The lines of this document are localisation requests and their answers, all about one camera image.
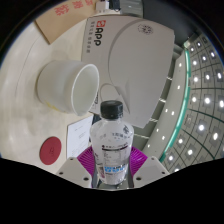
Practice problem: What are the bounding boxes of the small white charger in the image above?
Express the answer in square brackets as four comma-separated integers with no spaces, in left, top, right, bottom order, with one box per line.
[97,0,111,13]

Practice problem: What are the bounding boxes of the white copy paper carton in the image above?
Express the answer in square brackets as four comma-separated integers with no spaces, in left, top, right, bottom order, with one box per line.
[80,15,176,129]

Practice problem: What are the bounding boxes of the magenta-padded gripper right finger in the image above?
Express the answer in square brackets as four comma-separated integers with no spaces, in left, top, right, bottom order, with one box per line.
[127,145,171,188]

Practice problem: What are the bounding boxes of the white cup with yellow tag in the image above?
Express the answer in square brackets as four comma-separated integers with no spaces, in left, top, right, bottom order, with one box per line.
[35,59,100,117]

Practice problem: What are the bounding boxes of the flat round red coaster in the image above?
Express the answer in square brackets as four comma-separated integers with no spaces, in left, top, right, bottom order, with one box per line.
[39,135,63,166]

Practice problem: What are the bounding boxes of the ceiling lights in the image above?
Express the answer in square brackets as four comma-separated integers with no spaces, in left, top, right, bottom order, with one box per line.
[159,36,224,173]

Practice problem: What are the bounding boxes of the clear water bottle black cap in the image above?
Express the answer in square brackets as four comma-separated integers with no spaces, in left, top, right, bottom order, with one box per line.
[89,100,135,186]

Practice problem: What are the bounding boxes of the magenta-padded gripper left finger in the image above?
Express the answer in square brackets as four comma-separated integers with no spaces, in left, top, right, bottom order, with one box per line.
[55,145,98,189]

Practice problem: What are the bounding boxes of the brown paper envelope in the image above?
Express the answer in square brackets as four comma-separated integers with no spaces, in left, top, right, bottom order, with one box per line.
[34,0,101,45]

